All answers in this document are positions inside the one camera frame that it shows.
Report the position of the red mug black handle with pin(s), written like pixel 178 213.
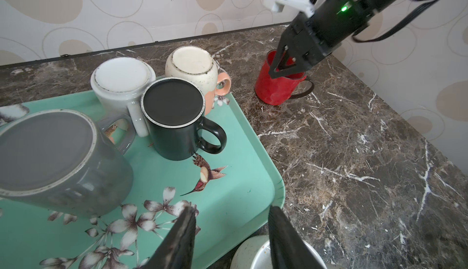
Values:
pixel 277 91

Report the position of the white mug back row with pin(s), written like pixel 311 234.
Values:
pixel 119 84

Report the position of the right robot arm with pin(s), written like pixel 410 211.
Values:
pixel 376 6

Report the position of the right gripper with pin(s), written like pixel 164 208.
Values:
pixel 310 40

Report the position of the cream speckled mug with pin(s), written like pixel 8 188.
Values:
pixel 255 253

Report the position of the green floral bird tray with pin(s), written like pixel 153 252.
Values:
pixel 229 209

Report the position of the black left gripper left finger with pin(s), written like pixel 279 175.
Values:
pixel 176 250

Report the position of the cream orange mug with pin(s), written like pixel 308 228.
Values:
pixel 196 65

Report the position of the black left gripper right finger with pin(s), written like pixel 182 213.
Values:
pixel 288 250

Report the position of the dark grey mug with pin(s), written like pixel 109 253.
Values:
pixel 62 160

